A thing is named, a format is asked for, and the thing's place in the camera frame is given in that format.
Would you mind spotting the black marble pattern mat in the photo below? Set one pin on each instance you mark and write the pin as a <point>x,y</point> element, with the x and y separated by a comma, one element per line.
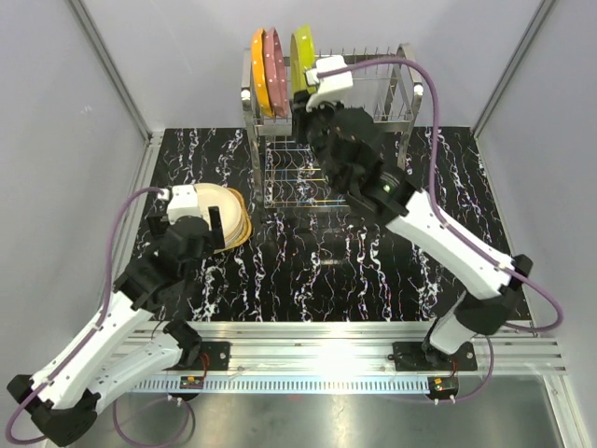
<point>309,258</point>

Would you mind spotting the yellow-green dotted plate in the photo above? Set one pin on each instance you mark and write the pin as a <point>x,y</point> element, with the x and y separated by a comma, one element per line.
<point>302,58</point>

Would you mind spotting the orange dotted plate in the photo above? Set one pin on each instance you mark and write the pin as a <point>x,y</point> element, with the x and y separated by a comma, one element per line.
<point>258,72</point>

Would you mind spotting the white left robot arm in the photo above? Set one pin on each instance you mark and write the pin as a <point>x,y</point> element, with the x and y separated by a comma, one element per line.
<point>65,398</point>

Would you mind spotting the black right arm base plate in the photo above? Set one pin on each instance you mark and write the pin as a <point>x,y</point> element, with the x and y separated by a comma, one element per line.
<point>410,356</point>

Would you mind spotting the pink dotted plate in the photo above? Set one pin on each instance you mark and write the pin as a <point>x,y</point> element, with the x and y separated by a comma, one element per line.
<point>275,74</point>

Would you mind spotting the aluminium rail frame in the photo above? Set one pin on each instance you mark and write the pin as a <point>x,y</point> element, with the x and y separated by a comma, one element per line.
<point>331,384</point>

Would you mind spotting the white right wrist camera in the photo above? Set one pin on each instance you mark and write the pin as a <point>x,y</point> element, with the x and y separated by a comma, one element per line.
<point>331,79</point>

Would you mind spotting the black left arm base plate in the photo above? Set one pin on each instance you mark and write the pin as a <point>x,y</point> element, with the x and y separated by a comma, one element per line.
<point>215,355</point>

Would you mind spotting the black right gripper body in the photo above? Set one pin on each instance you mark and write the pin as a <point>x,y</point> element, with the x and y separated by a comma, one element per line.
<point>319,124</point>

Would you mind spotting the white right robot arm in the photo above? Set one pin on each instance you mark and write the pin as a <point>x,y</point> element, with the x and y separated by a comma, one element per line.
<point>492,287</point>

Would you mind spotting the stainless steel dish rack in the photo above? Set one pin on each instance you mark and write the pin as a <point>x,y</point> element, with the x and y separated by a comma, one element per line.
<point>286,174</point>

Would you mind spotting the stack of plates underneath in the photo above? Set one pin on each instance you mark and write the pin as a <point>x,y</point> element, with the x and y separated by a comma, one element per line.
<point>246,228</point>

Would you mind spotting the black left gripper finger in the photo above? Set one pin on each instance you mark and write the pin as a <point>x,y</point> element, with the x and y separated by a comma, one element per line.
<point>157,226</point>
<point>217,234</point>

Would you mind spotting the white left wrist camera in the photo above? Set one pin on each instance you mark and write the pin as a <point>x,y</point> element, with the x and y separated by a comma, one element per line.
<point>184,203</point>

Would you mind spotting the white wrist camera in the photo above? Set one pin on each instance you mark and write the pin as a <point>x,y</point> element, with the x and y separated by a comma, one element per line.
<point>184,203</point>
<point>331,79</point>

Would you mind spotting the cream plate with drawing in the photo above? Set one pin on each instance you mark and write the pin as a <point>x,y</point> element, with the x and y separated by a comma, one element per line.
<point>230,210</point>

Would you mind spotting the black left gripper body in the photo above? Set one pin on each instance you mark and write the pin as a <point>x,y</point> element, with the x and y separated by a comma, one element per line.
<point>209,244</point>

